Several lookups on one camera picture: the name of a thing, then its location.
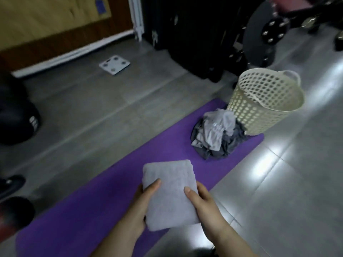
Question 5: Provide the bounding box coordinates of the person's left hand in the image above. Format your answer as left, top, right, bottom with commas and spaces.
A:
118, 178, 162, 240

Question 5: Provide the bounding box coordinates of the person's right hand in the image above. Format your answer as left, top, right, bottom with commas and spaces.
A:
184, 181, 234, 244

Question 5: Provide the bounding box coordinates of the dark grey towel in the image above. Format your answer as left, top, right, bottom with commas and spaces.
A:
190, 119, 248, 160

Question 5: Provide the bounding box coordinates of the white perforated laundry basket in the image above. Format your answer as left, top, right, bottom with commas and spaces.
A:
226, 68, 306, 136

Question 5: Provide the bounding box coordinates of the person's dark trouser leg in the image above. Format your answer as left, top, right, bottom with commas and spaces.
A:
192, 247, 218, 257

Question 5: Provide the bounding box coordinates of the purple yoga mat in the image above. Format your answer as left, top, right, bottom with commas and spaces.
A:
15, 98, 264, 257

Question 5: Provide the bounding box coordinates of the red padded gym roller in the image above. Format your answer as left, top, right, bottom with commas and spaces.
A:
0, 196, 36, 238

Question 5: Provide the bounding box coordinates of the white bathroom scale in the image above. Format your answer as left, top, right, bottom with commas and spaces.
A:
98, 55, 131, 76

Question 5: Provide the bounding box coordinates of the black medicine ball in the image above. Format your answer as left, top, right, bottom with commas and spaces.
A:
0, 75, 41, 146

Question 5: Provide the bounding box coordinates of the red padded gym machine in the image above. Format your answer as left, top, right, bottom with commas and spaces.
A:
278, 0, 343, 51

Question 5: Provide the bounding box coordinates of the dark red machine pad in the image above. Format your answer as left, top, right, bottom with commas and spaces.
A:
270, 0, 314, 12

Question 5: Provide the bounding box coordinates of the white vertical frame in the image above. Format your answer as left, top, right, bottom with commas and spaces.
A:
128, 0, 145, 42

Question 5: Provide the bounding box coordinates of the beige wall board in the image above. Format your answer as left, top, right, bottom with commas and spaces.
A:
0, 0, 112, 44

